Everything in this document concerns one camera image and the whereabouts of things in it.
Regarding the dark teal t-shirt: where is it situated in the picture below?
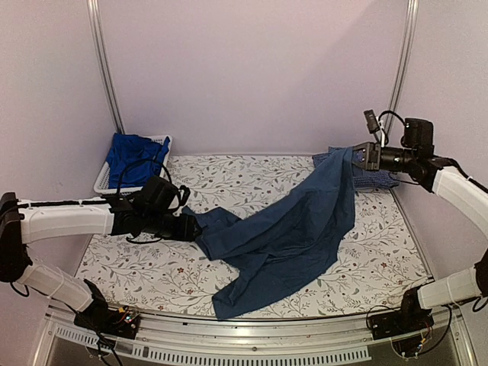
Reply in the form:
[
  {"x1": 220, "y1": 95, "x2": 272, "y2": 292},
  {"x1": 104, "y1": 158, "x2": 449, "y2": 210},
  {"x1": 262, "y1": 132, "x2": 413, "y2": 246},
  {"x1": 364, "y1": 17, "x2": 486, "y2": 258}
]
[{"x1": 182, "y1": 148, "x2": 355, "y2": 320}]

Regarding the white plastic laundry basket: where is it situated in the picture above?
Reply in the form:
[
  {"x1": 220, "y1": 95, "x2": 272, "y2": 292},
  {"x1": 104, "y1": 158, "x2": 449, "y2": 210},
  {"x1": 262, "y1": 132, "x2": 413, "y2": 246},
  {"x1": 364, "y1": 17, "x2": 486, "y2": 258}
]
[{"x1": 93, "y1": 133, "x2": 175, "y2": 195}]

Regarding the right aluminium frame post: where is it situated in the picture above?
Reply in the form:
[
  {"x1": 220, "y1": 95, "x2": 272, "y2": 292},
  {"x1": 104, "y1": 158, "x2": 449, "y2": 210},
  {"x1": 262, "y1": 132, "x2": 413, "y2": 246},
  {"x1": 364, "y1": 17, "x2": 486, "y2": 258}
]
[{"x1": 375, "y1": 0, "x2": 419, "y2": 153}]

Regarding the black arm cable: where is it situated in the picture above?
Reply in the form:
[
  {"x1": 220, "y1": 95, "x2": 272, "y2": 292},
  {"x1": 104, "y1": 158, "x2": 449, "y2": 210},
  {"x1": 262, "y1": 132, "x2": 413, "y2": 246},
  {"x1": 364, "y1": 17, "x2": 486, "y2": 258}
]
[
  {"x1": 379, "y1": 109, "x2": 407, "y2": 134},
  {"x1": 114, "y1": 158, "x2": 172, "y2": 199}
]

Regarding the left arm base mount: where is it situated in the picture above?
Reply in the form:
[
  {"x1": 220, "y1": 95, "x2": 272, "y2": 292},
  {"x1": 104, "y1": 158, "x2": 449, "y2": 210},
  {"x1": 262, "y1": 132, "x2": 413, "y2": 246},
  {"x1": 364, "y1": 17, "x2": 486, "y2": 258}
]
[{"x1": 74, "y1": 304, "x2": 141, "y2": 339}]

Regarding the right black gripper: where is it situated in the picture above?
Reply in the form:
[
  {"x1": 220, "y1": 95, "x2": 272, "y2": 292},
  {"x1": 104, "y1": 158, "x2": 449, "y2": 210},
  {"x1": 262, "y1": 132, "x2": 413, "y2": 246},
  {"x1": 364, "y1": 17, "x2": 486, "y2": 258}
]
[{"x1": 340, "y1": 142, "x2": 416, "y2": 174}]

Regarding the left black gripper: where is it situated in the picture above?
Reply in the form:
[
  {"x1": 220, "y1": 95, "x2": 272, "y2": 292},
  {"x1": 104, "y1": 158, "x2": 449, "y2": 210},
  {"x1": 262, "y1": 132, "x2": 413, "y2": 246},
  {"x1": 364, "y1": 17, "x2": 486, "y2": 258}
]
[{"x1": 143, "y1": 210, "x2": 203, "y2": 240}]

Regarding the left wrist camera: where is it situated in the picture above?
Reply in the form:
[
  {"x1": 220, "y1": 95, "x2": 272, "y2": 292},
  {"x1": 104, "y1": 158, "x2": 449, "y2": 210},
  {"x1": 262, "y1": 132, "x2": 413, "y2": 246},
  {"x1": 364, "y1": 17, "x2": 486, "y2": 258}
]
[{"x1": 168, "y1": 185, "x2": 191, "y2": 214}]

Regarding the aluminium frame post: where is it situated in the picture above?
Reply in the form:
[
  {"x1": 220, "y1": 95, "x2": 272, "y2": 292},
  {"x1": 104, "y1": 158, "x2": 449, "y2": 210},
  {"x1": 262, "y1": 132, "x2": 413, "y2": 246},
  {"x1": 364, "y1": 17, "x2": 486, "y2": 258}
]
[
  {"x1": 375, "y1": 0, "x2": 419, "y2": 153},
  {"x1": 86, "y1": 0, "x2": 125, "y2": 133}
]

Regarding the bright blue garment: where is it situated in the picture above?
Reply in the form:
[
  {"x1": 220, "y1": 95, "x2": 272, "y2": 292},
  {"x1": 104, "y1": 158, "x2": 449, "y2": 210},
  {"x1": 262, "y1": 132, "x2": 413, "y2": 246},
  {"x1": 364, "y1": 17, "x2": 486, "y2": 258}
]
[{"x1": 106, "y1": 132, "x2": 171, "y2": 191}]

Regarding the floral patterned table mat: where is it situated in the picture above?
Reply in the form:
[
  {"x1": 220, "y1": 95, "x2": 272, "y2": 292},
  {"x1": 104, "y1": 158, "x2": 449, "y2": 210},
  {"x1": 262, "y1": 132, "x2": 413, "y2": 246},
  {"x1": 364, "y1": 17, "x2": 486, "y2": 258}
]
[{"x1": 77, "y1": 156, "x2": 432, "y2": 319}]

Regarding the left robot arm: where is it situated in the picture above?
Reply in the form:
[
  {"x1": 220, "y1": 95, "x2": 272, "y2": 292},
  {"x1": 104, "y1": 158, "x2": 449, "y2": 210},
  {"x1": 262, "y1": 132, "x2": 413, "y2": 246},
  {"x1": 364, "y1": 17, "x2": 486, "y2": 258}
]
[{"x1": 1, "y1": 176, "x2": 201, "y2": 331}]

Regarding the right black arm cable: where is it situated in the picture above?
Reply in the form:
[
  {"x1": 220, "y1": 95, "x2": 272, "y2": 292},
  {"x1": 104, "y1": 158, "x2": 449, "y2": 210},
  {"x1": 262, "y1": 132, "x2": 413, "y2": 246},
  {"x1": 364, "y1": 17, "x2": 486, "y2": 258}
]
[{"x1": 379, "y1": 109, "x2": 407, "y2": 134}]

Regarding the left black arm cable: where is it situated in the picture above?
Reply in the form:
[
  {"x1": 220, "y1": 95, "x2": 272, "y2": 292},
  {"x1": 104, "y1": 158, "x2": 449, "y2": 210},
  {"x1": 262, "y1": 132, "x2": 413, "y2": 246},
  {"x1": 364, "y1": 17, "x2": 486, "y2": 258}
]
[{"x1": 114, "y1": 158, "x2": 172, "y2": 199}]

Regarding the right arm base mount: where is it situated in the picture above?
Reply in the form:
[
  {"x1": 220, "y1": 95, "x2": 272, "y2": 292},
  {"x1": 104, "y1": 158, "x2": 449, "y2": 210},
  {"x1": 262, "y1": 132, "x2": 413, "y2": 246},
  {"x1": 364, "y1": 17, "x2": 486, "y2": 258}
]
[{"x1": 365, "y1": 305, "x2": 434, "y2": 340}]

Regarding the left aluminium frame post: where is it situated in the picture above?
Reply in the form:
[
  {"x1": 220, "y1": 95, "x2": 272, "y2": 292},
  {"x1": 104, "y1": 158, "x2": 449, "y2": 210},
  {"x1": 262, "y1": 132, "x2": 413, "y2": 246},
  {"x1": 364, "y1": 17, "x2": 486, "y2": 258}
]
[{"x1": 86, "y1": 0, "x2": 125, "y2": 133}]

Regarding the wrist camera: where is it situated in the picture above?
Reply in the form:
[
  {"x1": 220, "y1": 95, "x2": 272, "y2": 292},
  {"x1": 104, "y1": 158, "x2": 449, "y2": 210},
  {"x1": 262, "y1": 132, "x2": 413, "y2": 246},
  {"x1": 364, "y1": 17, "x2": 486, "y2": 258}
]
[
  {"x1": 168, "y1": 185, "x2": 191, "y2": 214},
  {"x1": 363, "y1": 110, "x2": 387, "y2": 147}
]

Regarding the folded blue checkered shirt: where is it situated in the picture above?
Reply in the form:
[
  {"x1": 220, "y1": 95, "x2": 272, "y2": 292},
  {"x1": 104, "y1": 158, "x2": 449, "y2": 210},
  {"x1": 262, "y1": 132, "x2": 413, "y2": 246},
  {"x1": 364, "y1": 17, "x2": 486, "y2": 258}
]
[{"x1": 312, "y1": 146, "x2": 400, "y2": 189}]

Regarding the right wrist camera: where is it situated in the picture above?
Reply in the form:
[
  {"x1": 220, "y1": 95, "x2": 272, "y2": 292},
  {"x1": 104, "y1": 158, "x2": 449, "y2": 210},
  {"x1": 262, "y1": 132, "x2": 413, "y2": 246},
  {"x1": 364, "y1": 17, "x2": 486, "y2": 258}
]
[{"x1": 363, "y1": 110, "x2": 387, "y2": 147}]

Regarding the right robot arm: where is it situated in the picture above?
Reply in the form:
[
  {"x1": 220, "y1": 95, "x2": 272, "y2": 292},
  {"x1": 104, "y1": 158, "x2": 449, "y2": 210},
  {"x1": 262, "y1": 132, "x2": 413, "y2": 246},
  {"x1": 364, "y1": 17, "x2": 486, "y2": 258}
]
[{"x1": 353, "y1": 110, "x2": 487, "y2": 332}]

